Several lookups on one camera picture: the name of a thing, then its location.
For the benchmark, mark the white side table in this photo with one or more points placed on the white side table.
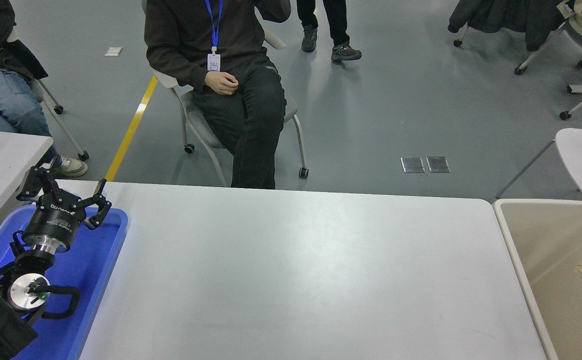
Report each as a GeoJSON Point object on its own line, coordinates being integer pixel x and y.
{"type": "Point", "coordinates": [1, 160]}

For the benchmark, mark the person's right hand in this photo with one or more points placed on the person's right hand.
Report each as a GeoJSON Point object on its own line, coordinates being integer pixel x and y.
{"type": "Point", "coordinates": [222, 82]}

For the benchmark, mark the person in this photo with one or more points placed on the person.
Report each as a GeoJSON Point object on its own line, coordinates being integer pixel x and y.
{"type": "Point", "coordinates": [251, 110]}
{"type": "Point", "coordinates": [335, 25]}
{"type": "Point", "coordinates": [1, 95]}

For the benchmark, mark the large pale bin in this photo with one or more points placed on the large pale bin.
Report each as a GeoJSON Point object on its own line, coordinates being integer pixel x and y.
{"type": "Point", "coordinates": [555, 300]}

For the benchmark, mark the blue plastic tray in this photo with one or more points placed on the blue plastic tray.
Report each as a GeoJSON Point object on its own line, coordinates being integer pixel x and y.
{"type": "Point", "coordinates": [91, 280]}

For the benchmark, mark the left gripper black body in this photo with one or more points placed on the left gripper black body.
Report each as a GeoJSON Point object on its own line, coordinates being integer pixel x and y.
{"type": "Point", "coordinates": [55, 219]}

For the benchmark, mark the metal floor plate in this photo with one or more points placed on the metal floor plate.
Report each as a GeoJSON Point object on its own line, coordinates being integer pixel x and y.
{"type": "Point", "coordinates": [438, 164]}
{"type": "Point", "coordinates": [413, 165]}

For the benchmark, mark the dark jacket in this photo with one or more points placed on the dark jacket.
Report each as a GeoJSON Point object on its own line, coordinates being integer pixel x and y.
{"type": "Point", "coordinates": [505, 15]}

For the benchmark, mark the white and grey chair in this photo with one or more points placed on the white and grey chair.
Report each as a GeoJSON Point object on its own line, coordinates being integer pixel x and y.
{"type": "Point", "coordinates": [196, 120]}

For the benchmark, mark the white chair leg with caster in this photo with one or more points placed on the white chair leg with caster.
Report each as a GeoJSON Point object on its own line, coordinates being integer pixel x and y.
{"type": "Point", "coordinates": [461, 36]}

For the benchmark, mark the white paper scrap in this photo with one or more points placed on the white paper scrap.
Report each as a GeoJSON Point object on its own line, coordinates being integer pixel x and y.
{"type": "Point", "coordinates": [113, 51]}

